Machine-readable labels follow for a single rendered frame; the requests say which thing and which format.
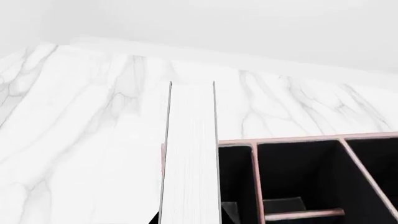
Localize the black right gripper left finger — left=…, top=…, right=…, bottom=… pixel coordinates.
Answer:
left=147, top=210, right=162, bottom=224

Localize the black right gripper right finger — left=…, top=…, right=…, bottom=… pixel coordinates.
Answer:
left=221, top=201, right=239, bottom=224

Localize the white book with grey cover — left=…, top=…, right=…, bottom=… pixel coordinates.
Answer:
left=159, top=80, right=223, bottom=224

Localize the pink caddy with black compartments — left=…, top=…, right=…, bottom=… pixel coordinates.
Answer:
left=160, top=131, right=398, bottom=224

